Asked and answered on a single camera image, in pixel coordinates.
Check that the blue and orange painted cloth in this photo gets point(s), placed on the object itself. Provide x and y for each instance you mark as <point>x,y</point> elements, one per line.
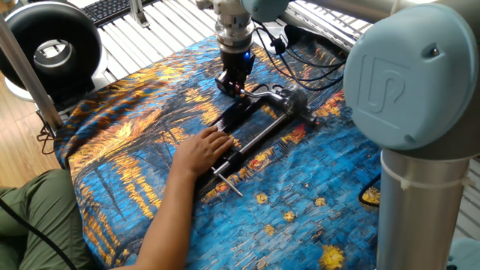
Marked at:
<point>300,180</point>

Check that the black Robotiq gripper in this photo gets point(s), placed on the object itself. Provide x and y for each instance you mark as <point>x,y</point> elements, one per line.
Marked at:
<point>236,65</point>

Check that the black clamp frame with rod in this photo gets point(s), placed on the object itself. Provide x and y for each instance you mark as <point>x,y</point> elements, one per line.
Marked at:
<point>296,101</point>

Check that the person's bare right forearm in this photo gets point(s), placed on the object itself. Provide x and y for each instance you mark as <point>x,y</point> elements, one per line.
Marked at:
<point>165,225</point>

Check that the green trousers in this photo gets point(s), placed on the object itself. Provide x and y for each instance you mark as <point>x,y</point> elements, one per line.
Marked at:
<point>41,210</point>

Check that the person's right hand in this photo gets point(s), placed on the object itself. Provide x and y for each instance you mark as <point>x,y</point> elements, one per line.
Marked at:
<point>198,152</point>

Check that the black round fan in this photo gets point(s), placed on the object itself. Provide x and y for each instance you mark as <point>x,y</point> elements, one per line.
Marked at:
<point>22,37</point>

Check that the aluminium frame profile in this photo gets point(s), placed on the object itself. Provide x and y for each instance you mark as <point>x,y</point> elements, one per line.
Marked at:
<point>30,75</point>
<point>138,13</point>

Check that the black keyboard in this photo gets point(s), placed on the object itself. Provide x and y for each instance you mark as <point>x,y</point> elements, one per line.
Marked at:
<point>108,9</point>

